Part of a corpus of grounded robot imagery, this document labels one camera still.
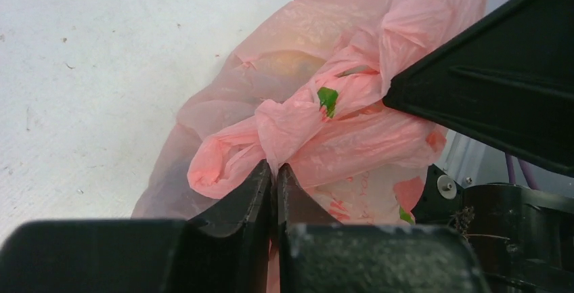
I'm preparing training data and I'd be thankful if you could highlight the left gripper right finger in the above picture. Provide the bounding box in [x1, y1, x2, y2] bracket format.
[276, 165, 489, 292]

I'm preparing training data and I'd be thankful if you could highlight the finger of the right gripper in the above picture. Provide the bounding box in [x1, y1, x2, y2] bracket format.
[383, 0, 573, 177]

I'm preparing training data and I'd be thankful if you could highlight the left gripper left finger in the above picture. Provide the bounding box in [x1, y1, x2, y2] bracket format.
[1, 161, 272, 292]

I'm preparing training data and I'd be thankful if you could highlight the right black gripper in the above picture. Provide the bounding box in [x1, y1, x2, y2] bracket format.
[412, 164, 573, 292]

